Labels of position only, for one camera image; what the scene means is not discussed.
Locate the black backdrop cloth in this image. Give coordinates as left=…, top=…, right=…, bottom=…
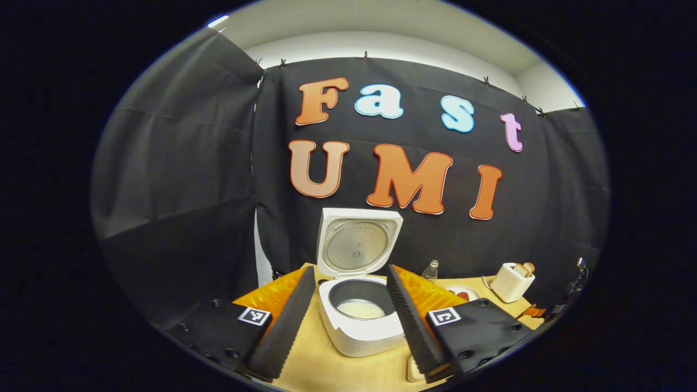
left=90, top=27, right=609, bottom=327

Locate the white round plate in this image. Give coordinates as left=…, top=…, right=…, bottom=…
left=444, top=285, right=481, bottom=303

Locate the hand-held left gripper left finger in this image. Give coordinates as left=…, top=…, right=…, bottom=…
left=165, top=265, right=317, bottom=381

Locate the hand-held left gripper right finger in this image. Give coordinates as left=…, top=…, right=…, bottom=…
left=386, top=265, right=535, bottom=384

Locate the white rice cooker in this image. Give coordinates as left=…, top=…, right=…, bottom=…
left=316, top=207, right=406, bottom=358

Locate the white rice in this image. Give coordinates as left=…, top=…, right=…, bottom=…
left=337, top=299, right=386, bottom=320

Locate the white toaster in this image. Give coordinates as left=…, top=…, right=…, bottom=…
left=489, top=263, right=536, bottom=303

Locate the cream square container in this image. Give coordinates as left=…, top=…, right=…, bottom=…
left=406, top=355, right=428, bottom=383

